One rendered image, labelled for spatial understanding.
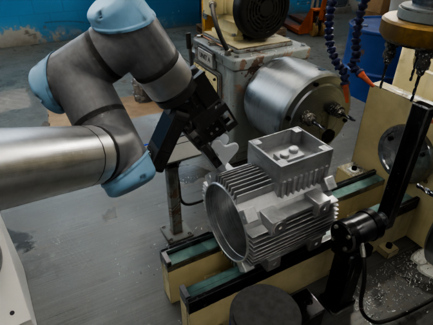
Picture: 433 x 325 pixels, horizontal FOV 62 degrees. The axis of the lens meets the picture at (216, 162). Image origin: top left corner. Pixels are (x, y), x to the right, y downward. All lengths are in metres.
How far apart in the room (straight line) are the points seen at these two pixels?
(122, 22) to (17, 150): 0.22
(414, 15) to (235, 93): 0.53
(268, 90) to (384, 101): 0.29
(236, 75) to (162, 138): 0.55
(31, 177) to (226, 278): 0.47
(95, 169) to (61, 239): 0.63
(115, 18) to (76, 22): 5.65
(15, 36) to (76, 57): 5.60
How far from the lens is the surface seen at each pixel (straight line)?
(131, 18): 0.49
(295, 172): 0.65
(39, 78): 0.54
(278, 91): 0.98
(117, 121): 0.50
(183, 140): 0.82
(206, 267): 0.81
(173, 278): 0.79
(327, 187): 0.70
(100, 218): 1.07
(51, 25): 6.11
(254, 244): 0.63
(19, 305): 0.82
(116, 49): 0.50
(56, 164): 0.38
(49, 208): 1.16
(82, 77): 0.52
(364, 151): 1.08
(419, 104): 0.65
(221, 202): 0.76
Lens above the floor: 1.49
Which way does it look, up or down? 34 degrees down
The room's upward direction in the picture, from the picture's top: straight up
